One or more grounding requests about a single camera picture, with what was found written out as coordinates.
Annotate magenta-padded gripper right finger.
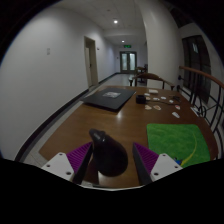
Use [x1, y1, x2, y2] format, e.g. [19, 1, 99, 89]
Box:
[132, 142, 184, 186]

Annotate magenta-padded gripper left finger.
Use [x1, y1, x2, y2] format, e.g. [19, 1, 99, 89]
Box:
[41, 142, 94, 185]

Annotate black vertical computer mouse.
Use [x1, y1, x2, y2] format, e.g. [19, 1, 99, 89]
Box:
[88, 128, 129, 178]

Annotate green mouse pad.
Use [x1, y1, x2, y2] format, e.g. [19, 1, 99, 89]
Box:
[146, 123, 211, 168]

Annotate small black box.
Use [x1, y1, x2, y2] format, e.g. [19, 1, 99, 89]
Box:
[135, 94, 147, 105]

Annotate black closed laptop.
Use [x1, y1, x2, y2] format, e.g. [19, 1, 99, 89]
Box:
[80, 86, 137, 112]

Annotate wooden armchair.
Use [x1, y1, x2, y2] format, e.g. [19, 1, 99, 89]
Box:
[128, 72, 176, 91]

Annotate black railing with wooden handrail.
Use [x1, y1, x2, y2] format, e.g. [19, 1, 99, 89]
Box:
[176, 65, 224, 158]

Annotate dark tall window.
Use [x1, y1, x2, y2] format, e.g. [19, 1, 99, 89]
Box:
[181, 34, 212, 104]

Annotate side doorway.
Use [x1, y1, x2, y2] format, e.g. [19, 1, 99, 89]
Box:
[83, 35, 100, 88]

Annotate glass double door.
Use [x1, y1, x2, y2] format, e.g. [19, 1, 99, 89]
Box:
[119, 50, 138, 74]

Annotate dark transom window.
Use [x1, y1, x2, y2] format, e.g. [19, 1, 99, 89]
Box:
[169, 8, 192, 28]

